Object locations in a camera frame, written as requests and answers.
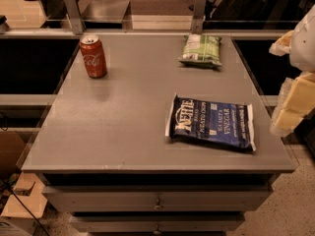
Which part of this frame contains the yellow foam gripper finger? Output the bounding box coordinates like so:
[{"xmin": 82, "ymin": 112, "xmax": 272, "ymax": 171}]
[
  {"xmin": 269, "ymin": 30, "xmax": 293, "ymax": 56},
  {"xmin": 270, "ymin": 72, "xmax": 315, "ymax": 137}
]

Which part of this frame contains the green jalapeno chip bag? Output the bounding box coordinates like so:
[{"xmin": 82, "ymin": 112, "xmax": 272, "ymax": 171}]
[{"xmin": 178, "ymin": 34, "xmax": 221, "ymax": 68}]

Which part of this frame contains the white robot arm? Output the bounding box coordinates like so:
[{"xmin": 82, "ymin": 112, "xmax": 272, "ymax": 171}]
[{"xmin": 269, "ymin": 6, "xmax": 315, "ymax": 137}]

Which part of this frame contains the blue Kettle chip bag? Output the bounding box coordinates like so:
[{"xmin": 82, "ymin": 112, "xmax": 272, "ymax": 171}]
[{"xmin": 165, "ymin": 95, "xmax": 256, "ymax": 150}]

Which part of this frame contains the upper grey drawer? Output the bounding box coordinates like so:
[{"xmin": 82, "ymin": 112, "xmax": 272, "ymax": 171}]
[{"xmin": 42, "ymin": 186, "xmax": 273, "ymax": 212}]

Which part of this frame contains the grey drawer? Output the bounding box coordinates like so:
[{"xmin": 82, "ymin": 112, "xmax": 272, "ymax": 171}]
[
  {"xmin": 70, "ymin": 212, "xmax": 244, "ymax": 234},
  {"xmin": 42, "ymin": 186, "xmax": 273, "ymax": 212}
]

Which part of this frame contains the red Coca-Cola can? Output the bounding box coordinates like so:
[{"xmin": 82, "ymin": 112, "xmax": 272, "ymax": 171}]
[{"xmin": 80, "ymin": 35, "xmax": 107, "ymax": 79}]

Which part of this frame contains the lower grey drawer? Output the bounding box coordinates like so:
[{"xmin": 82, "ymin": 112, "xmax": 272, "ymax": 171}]
[{"xmin": 70, "ymin": 212, "xmax": 244, "ymax": 234}]

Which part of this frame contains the cardboard box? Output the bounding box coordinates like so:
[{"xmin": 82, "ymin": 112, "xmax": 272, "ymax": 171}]
[{"xmin": 1, "ymin": 173, "xmax": 47, "ymax": 218}]

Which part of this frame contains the right metal bracket post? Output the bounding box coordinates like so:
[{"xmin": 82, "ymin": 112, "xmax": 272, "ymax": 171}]
[{"xmin": 191, "ymin": 0, "xmax": 207, "ymax": 34}]

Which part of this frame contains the metal bracket post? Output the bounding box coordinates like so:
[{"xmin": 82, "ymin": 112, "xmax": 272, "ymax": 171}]
[
  {"xmin": 191, "ymin": 0, "xmax": 207, "ymax": 34},
  {"xmin": 64, "ymin": 0, "xmax": 85, "ymax": 34}
]

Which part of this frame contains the left metal bracket post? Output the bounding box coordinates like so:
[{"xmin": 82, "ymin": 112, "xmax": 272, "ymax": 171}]
[{"xmin": 64, "ymin": 0, "xmax": 85, "ymax": 34}]

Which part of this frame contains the black cable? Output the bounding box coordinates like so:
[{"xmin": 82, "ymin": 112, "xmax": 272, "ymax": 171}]
[{"xmin": 0, "ymin": 177, "xmax": 51, "ymax": 236}]

